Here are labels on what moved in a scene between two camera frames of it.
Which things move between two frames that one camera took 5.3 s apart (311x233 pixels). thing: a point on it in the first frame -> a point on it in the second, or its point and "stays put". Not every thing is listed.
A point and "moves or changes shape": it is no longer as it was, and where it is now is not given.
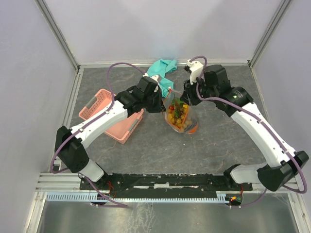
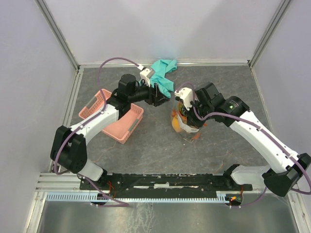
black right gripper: x=187 y=95 -> x=190 y=119
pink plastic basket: x=99 y=103 stays put
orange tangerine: x=194 y=129 -> x=198 y=136
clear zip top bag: x=179 y=114 moves or changes shape
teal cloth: x=161 y=67 stays put
